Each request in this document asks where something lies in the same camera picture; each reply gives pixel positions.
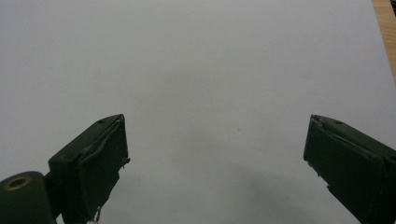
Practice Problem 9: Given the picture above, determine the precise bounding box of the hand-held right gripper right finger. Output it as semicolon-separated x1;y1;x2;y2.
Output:
303;114;396;224

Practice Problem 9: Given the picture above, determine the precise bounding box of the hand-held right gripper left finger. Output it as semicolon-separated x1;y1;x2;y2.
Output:
43;113;131;224

